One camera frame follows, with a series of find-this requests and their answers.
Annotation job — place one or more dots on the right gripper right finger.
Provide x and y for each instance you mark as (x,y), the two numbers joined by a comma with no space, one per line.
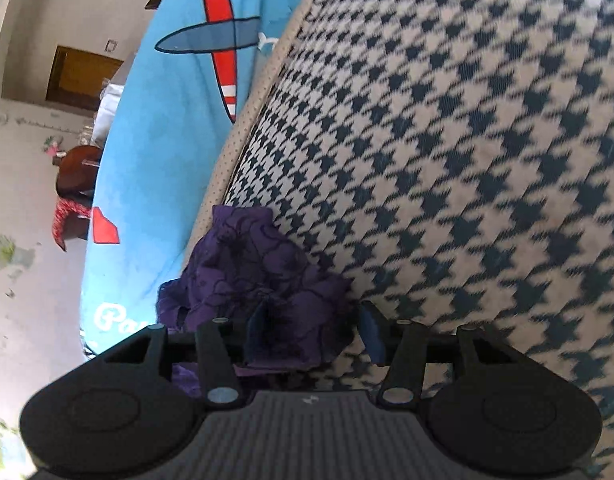
(401,346)

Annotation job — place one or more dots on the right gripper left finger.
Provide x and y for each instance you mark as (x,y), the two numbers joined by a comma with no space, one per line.
(225,378)

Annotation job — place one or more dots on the purple floral garment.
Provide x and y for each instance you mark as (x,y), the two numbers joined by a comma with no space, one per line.
(294,316)

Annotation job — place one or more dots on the red patterned cloth on chair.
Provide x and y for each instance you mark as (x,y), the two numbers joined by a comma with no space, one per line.
(70,221)

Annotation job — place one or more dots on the houndstooth sofa seat cover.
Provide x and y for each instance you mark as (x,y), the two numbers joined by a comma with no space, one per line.
(455,159)

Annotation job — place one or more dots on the white clothed dining table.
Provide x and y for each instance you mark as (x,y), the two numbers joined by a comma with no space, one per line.
(109,100)

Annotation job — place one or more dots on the blue printed sofa back cover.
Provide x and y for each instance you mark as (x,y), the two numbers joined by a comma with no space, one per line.
(189,80)

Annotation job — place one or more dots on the brown wooden door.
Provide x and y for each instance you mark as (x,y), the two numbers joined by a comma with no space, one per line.
(78,77)

